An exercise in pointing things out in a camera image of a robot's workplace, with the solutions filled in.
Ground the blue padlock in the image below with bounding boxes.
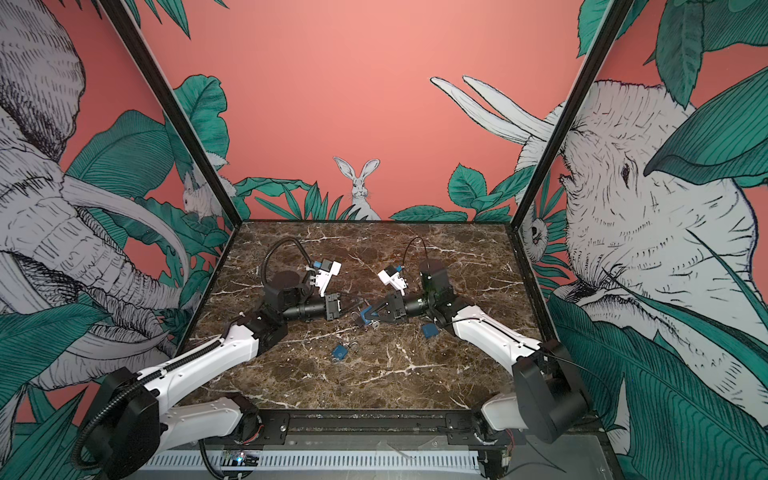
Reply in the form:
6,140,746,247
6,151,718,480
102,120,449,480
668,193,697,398
331,341,359,362
421,323,440,339
360,307,374,325

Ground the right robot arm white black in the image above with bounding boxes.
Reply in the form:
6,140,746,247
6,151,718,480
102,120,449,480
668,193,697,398
361,260,592,444

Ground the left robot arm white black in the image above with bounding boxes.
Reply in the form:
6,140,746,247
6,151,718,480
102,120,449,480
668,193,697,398
70,261,347,479

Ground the small green circuit board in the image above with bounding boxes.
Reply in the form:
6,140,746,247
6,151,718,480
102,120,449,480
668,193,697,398
220,451,260,469

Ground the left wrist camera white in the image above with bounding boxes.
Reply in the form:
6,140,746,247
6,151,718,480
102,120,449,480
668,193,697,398
308,259,341,297

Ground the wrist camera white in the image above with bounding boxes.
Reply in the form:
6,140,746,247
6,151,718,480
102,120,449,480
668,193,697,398
308,259,341,297
378,265,408,295

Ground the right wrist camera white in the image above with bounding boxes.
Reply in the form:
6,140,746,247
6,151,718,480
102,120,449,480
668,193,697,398
378,265,408,295

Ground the right camera black cable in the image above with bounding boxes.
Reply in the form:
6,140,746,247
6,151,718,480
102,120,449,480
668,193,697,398
400,235,430,269

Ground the camera black cable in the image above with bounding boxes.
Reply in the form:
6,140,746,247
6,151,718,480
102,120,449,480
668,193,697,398
260,236,314,289
400,235,430,269

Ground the left camera black cable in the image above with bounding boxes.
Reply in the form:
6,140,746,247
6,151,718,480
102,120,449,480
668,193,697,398
260,236,314,289

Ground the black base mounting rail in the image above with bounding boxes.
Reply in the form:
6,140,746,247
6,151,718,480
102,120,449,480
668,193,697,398
244,409,531,450

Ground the white slotted cable duct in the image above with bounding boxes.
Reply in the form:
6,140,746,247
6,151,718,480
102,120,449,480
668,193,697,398
143,449,481,473

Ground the left black corner post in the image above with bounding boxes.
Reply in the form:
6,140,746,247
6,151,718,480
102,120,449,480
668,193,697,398
99,0,243,230

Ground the black corner post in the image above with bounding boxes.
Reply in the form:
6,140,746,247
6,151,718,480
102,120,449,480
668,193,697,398
511,0,633,230
99,0,243,230

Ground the right black corner post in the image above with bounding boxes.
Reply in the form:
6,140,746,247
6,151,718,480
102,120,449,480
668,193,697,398
511,0,633,230

